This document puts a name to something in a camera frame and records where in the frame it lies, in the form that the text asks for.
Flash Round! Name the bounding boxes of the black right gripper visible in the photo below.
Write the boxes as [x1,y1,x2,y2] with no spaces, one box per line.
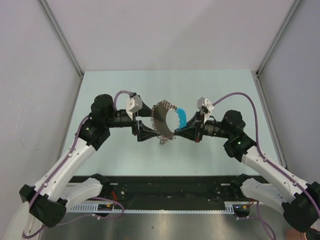
[174,110,232,143]

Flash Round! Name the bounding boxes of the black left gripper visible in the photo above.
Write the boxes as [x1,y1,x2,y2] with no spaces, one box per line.
[104,101,161,141]

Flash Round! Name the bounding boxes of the metal key organizer with rings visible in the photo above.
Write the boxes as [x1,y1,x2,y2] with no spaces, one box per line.
[150,99,187,145]

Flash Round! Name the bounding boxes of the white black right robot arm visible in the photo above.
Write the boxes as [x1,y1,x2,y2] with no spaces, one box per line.
[174,110,320,233]

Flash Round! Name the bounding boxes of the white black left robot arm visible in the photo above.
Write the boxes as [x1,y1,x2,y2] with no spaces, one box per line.
[19,92,160,228]

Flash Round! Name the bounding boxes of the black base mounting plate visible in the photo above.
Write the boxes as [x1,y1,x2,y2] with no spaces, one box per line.
[67,175,253,204]

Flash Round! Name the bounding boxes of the pink cylindrical object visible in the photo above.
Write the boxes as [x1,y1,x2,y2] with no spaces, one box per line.
[285,228,307,240]

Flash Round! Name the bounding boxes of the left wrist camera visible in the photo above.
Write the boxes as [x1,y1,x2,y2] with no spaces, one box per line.
[125,93,143,120]

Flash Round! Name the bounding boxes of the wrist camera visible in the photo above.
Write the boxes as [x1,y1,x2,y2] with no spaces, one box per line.
[125,93,143,120]
[197,97,214,123]

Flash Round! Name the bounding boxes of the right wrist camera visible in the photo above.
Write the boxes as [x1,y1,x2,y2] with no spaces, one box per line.
[197,97,214,123]

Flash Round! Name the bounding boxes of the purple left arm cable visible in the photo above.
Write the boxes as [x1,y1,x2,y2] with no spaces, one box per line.
[21,89,133,239]

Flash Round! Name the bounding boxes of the grey slotted cable duct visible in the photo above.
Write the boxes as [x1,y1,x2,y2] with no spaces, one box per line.
[67,200,249,214]

